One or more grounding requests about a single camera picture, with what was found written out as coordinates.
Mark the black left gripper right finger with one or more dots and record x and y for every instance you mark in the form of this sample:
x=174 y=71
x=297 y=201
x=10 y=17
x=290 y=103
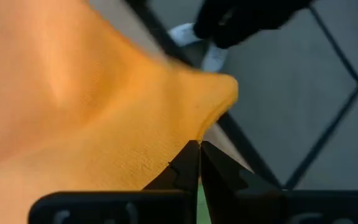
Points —
x=228 y=186

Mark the orange microfiber towel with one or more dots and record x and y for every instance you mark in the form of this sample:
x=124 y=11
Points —
x=73 y=109

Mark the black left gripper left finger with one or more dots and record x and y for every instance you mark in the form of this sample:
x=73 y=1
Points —
x=183 y=168

